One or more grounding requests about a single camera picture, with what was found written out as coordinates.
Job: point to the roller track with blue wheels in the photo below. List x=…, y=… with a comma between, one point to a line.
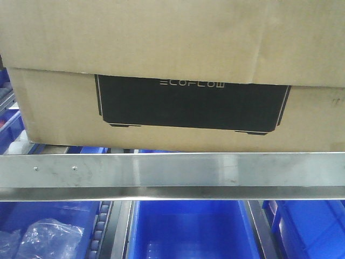
x=99, y=231

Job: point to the blue bin lower right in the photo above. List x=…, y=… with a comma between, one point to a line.
x=307, y=228

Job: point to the steel shelf front rail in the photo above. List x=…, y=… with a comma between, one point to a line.
x=173, y=176

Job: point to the brown EcoFlow cardboard box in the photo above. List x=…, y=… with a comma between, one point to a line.
x=196, y=76

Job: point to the blue bin with plastic bags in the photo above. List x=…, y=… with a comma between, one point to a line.
x=20, y=215

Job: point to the blue bin upper left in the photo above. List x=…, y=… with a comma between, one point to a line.
x=11, y=121

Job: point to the steel divider rail right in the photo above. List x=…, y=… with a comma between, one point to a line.
x=262, y=232

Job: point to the clear plastic bag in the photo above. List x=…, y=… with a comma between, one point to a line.
x=46, y=238

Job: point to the empty blue bin centre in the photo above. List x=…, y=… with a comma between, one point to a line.
x=191, y=229

